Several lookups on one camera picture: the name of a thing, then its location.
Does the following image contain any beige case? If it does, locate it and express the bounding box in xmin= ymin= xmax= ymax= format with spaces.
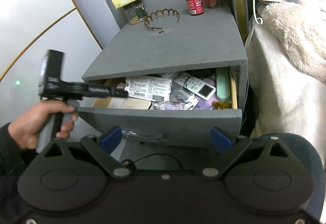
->
xmin=108 ymin=98 xmax=151 ymax=110

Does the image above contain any bag of purple pills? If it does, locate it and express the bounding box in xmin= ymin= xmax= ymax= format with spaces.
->
xmin=153 ymin=101 xmax=186 ymax=110

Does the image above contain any white printed medicine box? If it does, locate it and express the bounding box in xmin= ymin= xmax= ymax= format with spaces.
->
xmin=125 ymin=75 xmax=172 ymax=102

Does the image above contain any person's left hand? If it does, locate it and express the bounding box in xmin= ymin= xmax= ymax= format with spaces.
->
xmin=8 ymin=100 xmax=78 ymax=150

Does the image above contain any amber small bottle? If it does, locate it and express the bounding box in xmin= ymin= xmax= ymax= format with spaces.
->
xmin=212 ymin=101 xmax=232 ymax=110

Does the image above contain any silver blister pack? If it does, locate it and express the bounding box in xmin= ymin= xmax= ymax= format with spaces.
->
xmin=170 ymin=87 xmax=199 ymax=110

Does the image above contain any mint green case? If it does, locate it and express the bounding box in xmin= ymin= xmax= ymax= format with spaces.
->
xmin=216 ymin=67 xmax=231 ymax=102

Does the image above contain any white remote control with screen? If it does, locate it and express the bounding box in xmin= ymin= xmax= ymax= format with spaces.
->
xmin=173 ymin=72 xmax=216 ymax=101

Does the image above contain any white bed sheet mattress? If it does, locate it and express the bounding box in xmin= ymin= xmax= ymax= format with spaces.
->
xmin=246 ymin=19 xmax=325 ymax=162

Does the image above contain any grey fabric nightstand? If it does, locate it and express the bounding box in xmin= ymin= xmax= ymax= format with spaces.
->
xmin=82 ymin=6 xmax=249 ymax=138

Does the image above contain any glass jar with black lid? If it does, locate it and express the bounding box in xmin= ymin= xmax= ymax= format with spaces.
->
xmin=123 ymin=0 xmax=147 ymax=25

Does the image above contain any brown tortoiseshell comb headband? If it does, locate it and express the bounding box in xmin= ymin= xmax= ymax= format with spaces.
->
xmin=142 ymin=8 xmax=181 ymax=31

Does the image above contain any cream fluffy blanket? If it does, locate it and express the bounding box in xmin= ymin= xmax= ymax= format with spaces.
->
xmin=261 ymin=2 xmax=325 ymax=83

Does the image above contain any red supplement bottle black cap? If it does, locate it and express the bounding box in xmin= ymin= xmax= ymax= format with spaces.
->
xmin=186 ymin=0 xmax=204 ymax=16

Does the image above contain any black cable on floor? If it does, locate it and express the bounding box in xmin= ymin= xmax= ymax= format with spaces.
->
xmin=122 ymin=153 xmax=182 ymax=171

